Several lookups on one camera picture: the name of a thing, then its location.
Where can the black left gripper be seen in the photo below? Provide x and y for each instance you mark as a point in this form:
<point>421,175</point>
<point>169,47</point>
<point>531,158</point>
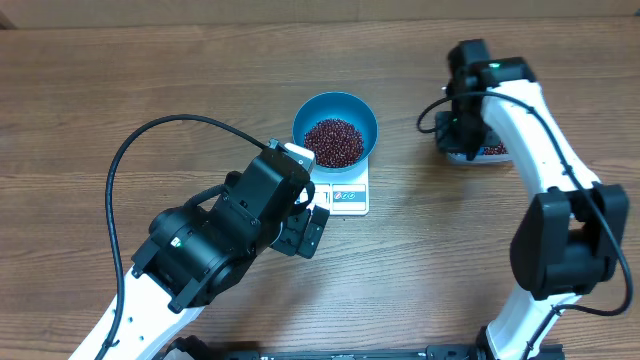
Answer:
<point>291,242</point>

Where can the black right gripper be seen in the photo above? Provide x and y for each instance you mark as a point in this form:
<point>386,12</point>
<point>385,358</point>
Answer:
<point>451,142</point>

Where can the red adzuki beans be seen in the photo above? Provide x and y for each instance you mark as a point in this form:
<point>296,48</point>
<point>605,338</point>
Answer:
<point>337,143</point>

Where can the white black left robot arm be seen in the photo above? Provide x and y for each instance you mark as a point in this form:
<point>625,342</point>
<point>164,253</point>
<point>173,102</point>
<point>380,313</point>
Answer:
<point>196,251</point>

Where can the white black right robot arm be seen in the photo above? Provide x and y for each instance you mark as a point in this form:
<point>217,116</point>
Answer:
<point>566,254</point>

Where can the white digital kitchen scale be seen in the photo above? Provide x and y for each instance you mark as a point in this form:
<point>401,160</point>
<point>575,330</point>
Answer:
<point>343,191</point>

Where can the teal metal bowl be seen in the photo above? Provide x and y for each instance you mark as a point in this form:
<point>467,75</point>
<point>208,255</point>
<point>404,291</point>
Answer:
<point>340,105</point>

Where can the clear plastic food container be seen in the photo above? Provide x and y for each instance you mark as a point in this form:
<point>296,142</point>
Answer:
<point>486,155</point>

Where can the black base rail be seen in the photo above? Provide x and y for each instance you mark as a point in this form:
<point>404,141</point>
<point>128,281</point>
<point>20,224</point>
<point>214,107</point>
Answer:
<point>192,348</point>

